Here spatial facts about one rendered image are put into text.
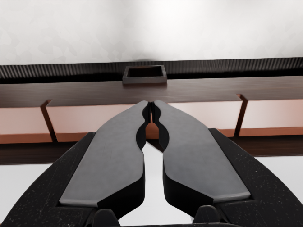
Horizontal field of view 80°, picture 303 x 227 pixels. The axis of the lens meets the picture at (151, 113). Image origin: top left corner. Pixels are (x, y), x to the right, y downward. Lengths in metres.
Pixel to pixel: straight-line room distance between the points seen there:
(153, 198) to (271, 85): 0.17
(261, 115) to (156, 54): 0.17
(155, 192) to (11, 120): 0.15
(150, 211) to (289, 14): 0.32
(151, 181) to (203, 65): 0.33
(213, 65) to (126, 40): 0.24
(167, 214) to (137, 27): 0.25
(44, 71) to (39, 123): 0.31
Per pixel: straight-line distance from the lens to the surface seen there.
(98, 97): 0.18
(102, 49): 0.30
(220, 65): 0.47
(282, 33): 0.35
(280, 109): 0.21
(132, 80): 0.21
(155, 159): 0.17
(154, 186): 0.19
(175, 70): 0.44
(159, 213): 0.23
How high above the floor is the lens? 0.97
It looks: 60 degrees down
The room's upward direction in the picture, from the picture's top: 178 degrees clockwise
